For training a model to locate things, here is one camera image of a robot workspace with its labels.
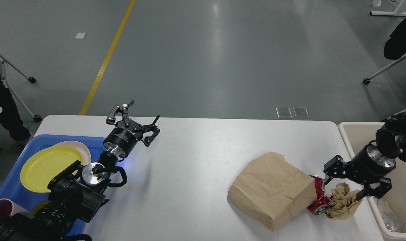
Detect beige plastic bin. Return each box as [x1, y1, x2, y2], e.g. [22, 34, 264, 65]
[338, 122, 406, 241]

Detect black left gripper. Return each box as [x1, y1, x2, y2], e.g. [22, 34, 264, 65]
[103, 99, 160, 158]

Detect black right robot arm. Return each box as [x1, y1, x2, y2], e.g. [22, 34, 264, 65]
[323, 112, 406, 201]

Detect crushed red soda can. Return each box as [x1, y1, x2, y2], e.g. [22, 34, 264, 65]
[307, 174, 331, 216]

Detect blue plastic tray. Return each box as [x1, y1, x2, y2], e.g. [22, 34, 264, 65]
[0, 134, 110, 239]

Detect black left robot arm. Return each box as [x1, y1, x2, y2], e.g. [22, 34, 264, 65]
[0, 100, 160, 241]

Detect yellow plastic plate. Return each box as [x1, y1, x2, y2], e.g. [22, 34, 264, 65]
[20, 145, 84, 193]

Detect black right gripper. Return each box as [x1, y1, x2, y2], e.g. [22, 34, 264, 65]
[323, 144, 397, 201]

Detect pink plate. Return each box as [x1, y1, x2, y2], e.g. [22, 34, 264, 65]
[54, 140, 91, 166]

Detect person at left edge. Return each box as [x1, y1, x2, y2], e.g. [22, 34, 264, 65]
[0, 72, 33, 147]

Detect clear plastic wrap in bin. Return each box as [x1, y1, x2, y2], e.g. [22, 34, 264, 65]
[377, 199, 406, 232]

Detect white rolling stand left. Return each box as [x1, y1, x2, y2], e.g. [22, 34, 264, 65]
[0, 53, 43, 123]

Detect white table frame background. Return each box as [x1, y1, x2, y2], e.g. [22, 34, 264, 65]
[370, 0, 406, 17]

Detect person in black clothing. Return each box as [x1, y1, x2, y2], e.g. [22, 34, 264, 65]
[383, 17, 406, 60]

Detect white paper scrap on floor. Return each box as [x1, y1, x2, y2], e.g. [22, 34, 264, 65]
[74, 32, 87, 39]

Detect floor outlet cover plates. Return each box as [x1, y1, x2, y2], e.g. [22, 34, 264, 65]
[276, 107, 310, 119]

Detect pink mug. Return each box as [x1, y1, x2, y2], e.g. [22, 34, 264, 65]
[0, 198, 29, 221]

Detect brown paper bag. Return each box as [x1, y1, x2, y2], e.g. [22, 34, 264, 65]
[227, 152, 317, 231]

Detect brown paper napkin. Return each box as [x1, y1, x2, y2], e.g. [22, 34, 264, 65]
[326, 182, 362, 221]

